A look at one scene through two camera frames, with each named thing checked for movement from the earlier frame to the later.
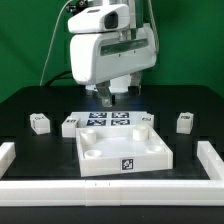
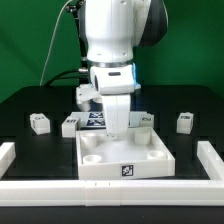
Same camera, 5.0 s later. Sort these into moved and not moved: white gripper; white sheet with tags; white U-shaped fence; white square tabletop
Moved: white gripper; white square tabletop
Not moved: white U-shaped fence; white sheet with tags
